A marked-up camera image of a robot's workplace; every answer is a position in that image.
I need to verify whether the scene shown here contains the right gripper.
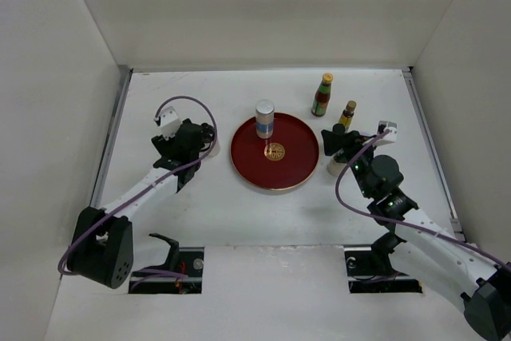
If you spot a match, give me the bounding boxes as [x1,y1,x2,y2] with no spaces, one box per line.
[321,129,379,199]

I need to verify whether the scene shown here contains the clear-top white salt grinder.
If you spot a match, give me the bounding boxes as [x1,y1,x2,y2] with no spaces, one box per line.
[327,149,349,177]

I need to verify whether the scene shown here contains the small brown-cap yellow bottle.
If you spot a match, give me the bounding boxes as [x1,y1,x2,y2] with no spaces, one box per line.
[338,101,357,131]

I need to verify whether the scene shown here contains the yellow-cap chili sauce bottle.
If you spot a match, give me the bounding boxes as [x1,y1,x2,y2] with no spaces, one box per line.
[311,73,334,117]

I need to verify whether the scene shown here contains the silver-lid blue-band spice jar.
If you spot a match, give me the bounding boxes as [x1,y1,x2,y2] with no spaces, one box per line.
[255,99,275,139]

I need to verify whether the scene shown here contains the black-cap white salt grinder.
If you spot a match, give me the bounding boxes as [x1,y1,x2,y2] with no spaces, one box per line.
[200,123,220,157]

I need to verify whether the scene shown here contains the small black-cap pepper jar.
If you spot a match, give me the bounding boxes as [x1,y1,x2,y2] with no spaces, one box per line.
[332,124,346,146]

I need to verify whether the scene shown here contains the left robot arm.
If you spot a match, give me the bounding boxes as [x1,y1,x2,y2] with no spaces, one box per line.
[57,119,217,289]

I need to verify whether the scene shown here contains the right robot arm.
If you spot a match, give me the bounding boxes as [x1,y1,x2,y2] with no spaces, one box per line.
[321,122,510,340]

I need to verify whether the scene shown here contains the red round lacquer tray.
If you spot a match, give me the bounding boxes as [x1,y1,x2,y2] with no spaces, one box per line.
[230,113,320,191]

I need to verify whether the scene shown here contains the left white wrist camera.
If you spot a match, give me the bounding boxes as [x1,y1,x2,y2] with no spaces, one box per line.
[154,105,181,140]

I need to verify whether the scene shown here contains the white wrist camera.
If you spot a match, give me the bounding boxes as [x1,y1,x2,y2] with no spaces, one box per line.
[374,121,398,147]
[154,105,181,140]

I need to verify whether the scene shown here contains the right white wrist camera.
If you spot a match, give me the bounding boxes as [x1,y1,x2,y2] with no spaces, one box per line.
[374,121,398,147]

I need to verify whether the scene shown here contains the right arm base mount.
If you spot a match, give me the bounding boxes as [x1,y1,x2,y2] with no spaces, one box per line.
[343,246,423,294]

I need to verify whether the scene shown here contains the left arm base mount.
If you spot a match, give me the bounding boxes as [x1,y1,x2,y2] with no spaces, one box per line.
[128,233,205,295]

